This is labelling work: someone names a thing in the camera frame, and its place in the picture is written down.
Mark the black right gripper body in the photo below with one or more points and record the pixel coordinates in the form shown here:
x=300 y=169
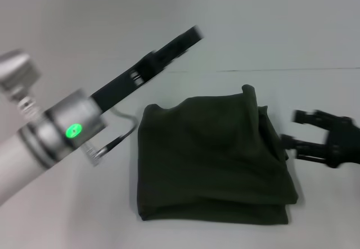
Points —
x=343 y=139

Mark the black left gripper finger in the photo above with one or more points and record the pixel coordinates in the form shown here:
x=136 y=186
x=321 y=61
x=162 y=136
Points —
x=180 y=45

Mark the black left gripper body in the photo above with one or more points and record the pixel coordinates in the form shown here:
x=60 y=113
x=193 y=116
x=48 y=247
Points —
x=123 y=86

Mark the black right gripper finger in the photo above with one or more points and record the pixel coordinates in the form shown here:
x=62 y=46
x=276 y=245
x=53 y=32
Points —
x=312 y=119
x=305 y=147

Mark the dark green shirt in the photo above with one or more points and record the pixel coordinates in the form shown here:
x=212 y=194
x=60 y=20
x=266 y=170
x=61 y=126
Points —
x=211 y=162

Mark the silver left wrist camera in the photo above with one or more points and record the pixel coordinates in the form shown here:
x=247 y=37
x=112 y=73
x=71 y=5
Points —
x=17 y=72

